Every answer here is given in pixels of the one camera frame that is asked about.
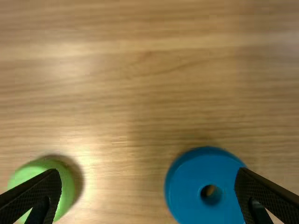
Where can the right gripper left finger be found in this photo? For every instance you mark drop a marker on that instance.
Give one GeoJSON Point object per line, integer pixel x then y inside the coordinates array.
{"type": "Point", "coordinates": [35, 193]}

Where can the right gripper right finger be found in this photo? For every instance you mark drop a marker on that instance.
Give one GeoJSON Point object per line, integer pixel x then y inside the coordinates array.
{"type": "Point", "coordinates": [264, 189]}

